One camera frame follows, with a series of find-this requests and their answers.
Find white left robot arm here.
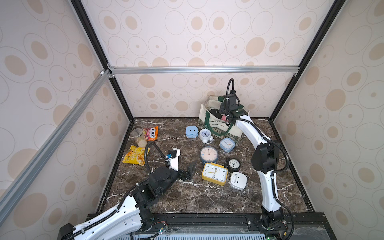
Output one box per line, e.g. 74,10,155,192
58,142,197,240

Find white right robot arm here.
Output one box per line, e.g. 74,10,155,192
219,79,290,231

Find blue square clock white face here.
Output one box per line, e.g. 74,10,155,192
220,138,236,153

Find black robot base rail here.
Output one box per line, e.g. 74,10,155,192
77,212,331,240

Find orange Fox's candy bag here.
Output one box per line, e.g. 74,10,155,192
144,127,159,141

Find aluminium horizontal back rail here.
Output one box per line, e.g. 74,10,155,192
110,66,300,75

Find aluminium left side rail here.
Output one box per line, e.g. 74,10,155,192
1,69,112,225

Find yellow chips snack bag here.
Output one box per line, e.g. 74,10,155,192
122,145,145,166

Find canvas tote bag green handles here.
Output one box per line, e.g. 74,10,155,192
198,96,243,144

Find small black round clock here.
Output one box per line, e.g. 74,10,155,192
224,158,241,174

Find yellow rectangular alarm clock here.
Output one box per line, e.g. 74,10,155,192
202,163,229,186

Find blue round clock beige face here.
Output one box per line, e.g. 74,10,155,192
200,146,219,164

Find black vertical frame post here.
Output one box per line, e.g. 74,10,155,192
70,0,135,121

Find black right frame post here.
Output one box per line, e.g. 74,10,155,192
269,0,346,123

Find white square clock face-down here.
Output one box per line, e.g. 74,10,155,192
229,172,247,190

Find light blue square clock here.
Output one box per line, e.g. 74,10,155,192
185,126,199,139

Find small white round clock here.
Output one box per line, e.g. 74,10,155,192
199,129,213,144

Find black-backed white twin-bell clock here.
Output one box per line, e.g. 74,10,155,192
209,109,223,120

